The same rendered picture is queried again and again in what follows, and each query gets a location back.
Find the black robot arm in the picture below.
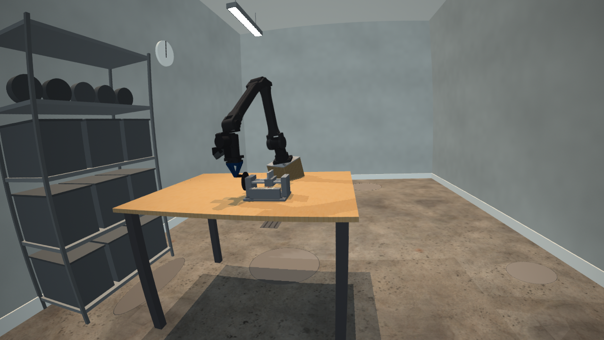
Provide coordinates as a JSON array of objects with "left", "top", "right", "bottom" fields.
[{"left": 212, "top": 76, "right": 293, "bottom": 165}]

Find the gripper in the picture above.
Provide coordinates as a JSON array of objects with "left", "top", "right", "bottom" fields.
[{"left": 224, "top": 145, "right": 244, "bottom": 178}]

